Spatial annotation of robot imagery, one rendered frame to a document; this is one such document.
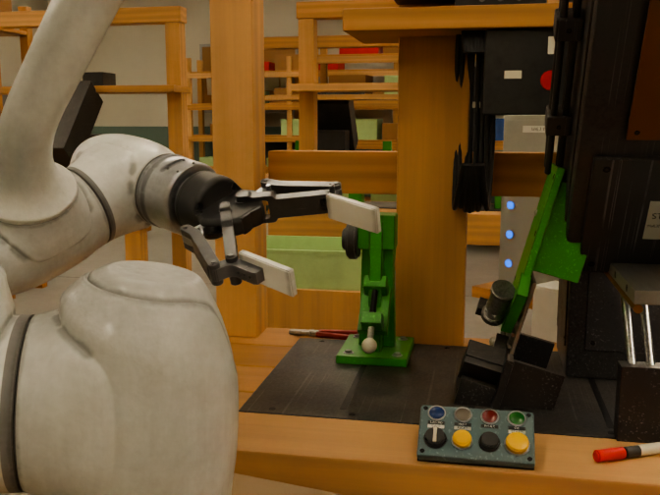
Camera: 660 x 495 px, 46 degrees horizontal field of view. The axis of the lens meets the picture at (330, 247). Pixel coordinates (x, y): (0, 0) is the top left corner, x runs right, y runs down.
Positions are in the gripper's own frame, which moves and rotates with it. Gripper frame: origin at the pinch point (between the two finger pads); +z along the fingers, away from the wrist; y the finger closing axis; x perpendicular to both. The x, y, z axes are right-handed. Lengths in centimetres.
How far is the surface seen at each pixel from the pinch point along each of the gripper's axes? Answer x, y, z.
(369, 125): 281, 542, -437
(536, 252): 23.3, 42.3, 1.9
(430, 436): 33.8, 10.8, 3.5
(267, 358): 55, 28, -47
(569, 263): 26, 45, 6
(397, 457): 36.9, 7.8, 0.1
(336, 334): 61, 46, -45
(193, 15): 249, 694, -876
